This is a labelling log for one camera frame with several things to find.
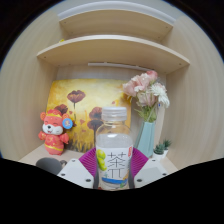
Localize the pale teal vase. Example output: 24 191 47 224
134 120 157 158

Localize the light wooden shelf board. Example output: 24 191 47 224
36 34 191 75
59 9 176 43

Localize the small potted succulent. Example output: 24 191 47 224
152 138 173 161

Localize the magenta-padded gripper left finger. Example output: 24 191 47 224
57 146 100 190

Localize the pink and white flower bouquet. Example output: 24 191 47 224
122 69 171 123

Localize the clear plastic drink bottle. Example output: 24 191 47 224
95 106 134 191

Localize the yellow flower painting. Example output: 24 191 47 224
45 78 133 154

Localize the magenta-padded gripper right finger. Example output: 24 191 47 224
129 146 170 189

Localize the red plush toy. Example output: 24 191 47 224
37 108 74 156

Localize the white light bar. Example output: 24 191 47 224
87 62 148 73

